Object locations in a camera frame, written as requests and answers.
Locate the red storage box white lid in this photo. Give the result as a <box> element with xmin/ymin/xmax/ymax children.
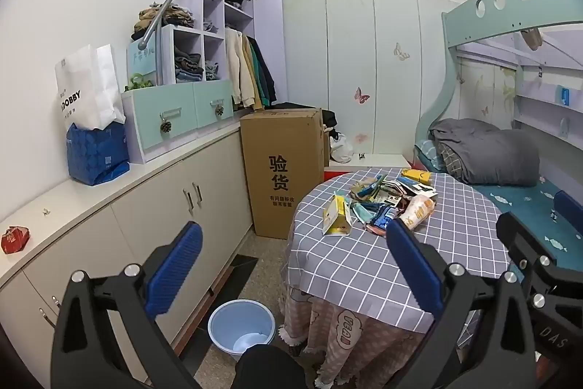
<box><xmin>323</xmin><ymin>154</ymin><xmax>413</xmax><ymax>182</ymax></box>

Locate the lilac bedside shelf panel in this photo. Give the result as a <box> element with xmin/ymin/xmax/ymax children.
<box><xmin>512</xmin><ymin>61</ymin><xmax>583</xmax><ymax>144</ymax></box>

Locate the dark folded jeans stack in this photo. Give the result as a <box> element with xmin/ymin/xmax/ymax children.
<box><xmin>175</xmin><ymin>53</ymin><xmax>204</xmax><ymax>82</ymax></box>

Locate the tall cardboard box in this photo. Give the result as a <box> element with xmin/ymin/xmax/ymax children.
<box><xmin>240</xmin><ymin>108</ymin><xmax>325</xmax><ymax>240</ymax></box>

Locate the black hanging jacket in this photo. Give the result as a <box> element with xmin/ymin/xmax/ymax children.
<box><xmin>255</xmin><ymin>36</ymin><xmax>278</xmax><ymax>105</ymax></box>

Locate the black cloth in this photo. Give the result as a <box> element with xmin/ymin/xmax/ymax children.
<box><xmin>269</xmin><ymin>102</ymin><xmax>320</xmax><ymax>112</ymax></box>

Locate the cream hanging jacket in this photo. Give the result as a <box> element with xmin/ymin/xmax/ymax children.
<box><xmin>224</xmin><ymin>29</ymin><xmax>256</xmax><ymax>111</ymax></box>

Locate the teal drawer unit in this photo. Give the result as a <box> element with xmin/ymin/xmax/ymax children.
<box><xmin>121</xmin><ymin>0</ymin><xmax>256</xmax><ymax>164</ymax></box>

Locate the blue plastic trash bin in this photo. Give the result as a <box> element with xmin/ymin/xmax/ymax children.
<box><xmin>208</xmin><ymin>299</ymin><xmax>276</xmax><ymax>362</ymax></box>

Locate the black bag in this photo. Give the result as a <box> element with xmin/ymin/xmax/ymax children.
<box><xmin>321</xmin><ymin>109</ymin><xmax>339</xmax><ymax>141</ymax></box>

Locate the black white card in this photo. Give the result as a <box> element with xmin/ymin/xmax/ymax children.
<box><xmin>396</xmin><ymin>182</ymin><xmax>435</xmax><ymax>198</ymax></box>

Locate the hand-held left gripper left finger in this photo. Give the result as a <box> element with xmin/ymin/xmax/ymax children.
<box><xmin>51</xmin><ymin>221</ymin><xmax>203</xmax><ymax>389</ymax></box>

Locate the white wardrobe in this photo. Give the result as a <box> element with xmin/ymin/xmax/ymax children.
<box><xmin>281</xmin><ymin>0</ymin><xmax>461</xmax><ymax>162</ymax></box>

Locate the red snack packet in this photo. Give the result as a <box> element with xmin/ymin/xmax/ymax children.
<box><xmin>1</xmin><ymin>226</ymin><xmax>31</xmax><ymax>254</ymax></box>

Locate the green artificial plant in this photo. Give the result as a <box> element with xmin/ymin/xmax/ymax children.
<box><xmin>124</xmin><ymin>73</ymin><xmax>154</xmax><ymax>93</ymax></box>

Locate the blue tissue package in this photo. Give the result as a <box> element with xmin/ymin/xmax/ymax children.
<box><xmin>66</xmin><ymin>122</ymin><xmax>130</xmax><ymax>186</ymax></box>

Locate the blue checked pillow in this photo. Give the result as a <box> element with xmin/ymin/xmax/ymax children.
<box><xmin>414</xmin><ymin>138</ymin><xmax>449</xmax><ymax>173</ymax></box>

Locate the beige low cabinet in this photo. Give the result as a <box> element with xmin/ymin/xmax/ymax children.
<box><xmin>0</xmin><ymin>116</ymin><xmax>256</xmax><ymax>372</ymax></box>

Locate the green hanging garment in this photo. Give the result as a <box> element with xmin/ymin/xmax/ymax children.
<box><xmin>252</xmin><ymin>38</ymin><xmax>274</xmax><ymax>105</ymax></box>

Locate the tan hanging jacket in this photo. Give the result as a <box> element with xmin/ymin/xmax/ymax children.
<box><xmin>246</xmin><ymin>36</ymin><xmax>269</xmax><ymax>111</ymax></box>

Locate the grey quilt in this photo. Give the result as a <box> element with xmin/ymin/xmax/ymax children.
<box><xmin>430</xmin><ymin>118</ymin><xmax>540</xmax><ymax>188</ymax></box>

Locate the light blue storage box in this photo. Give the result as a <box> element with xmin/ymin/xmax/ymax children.
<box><xmin>126</xmin><ymin>37</ymin><xmax>161</xmax><ymax>86</ymax></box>

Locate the brown hanging toy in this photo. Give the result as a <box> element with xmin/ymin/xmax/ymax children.
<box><xmin>519</xmin><ymin>28</ymin><xmax>544</xmax><ymax>50</ymax></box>

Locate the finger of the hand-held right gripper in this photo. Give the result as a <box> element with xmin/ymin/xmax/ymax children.
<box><xmin>553</xmin><ymin>190</ymin><xmax>583</xmax><ymax>235</ymax></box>
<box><xmin>496</xmin><ymin>211</ymin><xmax>560</xmax><ymax>304</ymax></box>

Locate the grey checked tablecloth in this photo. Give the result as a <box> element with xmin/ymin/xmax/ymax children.
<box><xmin>286</xmin><ymin>167</ymin><xmax>517</xmax><ymax>332</ymax></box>

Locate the white plastic bag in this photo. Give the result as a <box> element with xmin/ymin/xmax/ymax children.
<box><xmin>329</xmin><ymin>133</ymin><xmax>353</xmax><ymax>164</ymax></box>

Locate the brown folded clothes pile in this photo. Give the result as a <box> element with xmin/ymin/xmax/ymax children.
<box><xmin>132</xmin><ymin>1</ymin><xmax>196</xmax><ymax>41</ymax></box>

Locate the white paper bag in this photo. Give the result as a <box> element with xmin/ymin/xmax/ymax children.
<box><xmin>55</xmin><ymin>44</ymin><xmax>126</xmax><ymax>130</ymax></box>

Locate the pink fluffy slipper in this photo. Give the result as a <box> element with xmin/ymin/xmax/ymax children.
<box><xmin>277</xmin><ymin>280</ymin><xmax>479</xmax><ymax>389</ymax></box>

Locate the mint bunk bed frame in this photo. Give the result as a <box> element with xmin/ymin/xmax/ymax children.
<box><xmin>412</xmin><ymin>0</ymin><xmax>583</xmax><ymax>271</ymax></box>

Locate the yellow milk carton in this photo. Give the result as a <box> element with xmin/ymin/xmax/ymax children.
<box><xmin>322</xmin><ymin>194</ymin><xmax>353</xmax><ymax>237</ymax></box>

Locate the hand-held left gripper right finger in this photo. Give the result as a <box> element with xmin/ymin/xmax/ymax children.
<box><xmin>386</xmin><ymin>218</ymin><xmax>537</xmax><ymax>389</ymax></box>

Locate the yellow small box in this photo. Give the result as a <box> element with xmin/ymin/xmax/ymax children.
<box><xmin>400</xmin><ymin>168</ymin><xmax>431</xmax><ymax>186</ymax></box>

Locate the blue snack packet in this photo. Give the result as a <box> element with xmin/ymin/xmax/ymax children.
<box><xmin>364</xmin><ymin>207</ymin><xmax>402</xmax><ymax>235</ymax></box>

